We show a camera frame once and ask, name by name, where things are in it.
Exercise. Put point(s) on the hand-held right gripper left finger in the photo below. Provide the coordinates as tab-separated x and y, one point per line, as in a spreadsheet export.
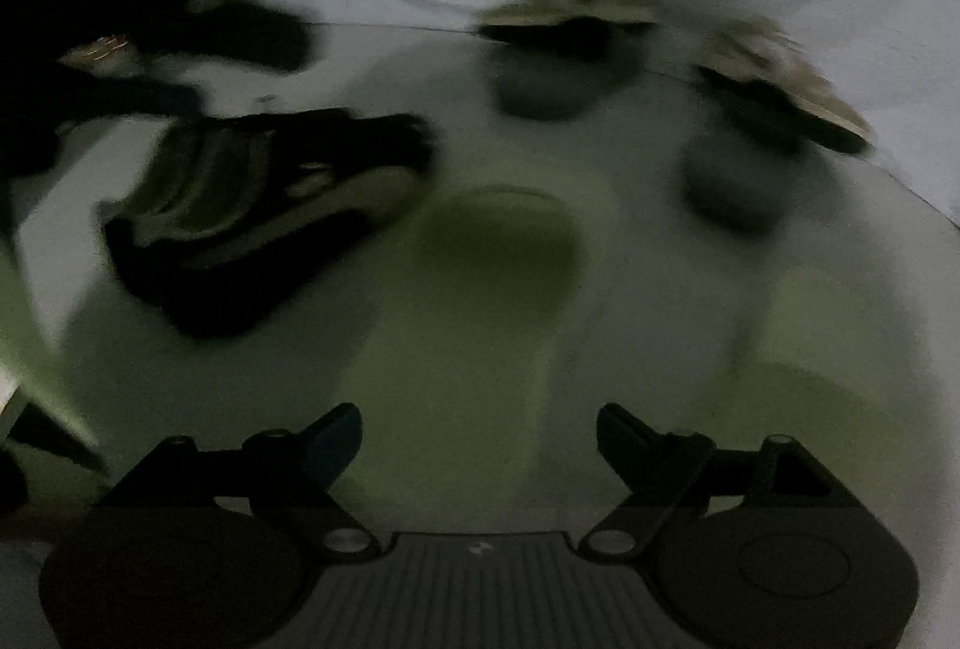
337	439

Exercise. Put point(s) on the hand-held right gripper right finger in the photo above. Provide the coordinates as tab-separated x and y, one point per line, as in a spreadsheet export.
619	439

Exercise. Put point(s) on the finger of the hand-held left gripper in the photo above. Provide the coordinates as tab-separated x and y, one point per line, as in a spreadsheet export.
262	37

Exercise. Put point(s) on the black sneaker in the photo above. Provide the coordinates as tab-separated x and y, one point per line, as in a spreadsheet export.
247	229

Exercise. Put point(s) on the grey slipper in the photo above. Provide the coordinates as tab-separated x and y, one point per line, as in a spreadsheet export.
739	184
551	86

